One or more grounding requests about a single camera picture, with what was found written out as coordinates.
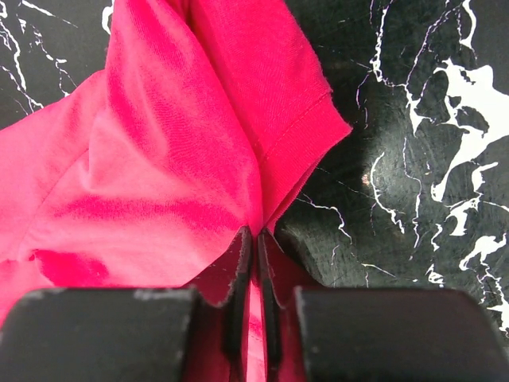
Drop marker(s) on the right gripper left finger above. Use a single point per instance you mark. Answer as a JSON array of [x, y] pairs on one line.
[[217, 346]]

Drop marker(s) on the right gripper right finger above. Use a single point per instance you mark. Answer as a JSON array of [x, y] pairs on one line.
[[279, 276]]

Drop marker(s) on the magenta t shirt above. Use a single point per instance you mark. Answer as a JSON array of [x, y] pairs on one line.
[[208, 116]]

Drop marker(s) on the black marble pattern mat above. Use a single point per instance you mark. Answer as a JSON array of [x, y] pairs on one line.
[[418, 193]]

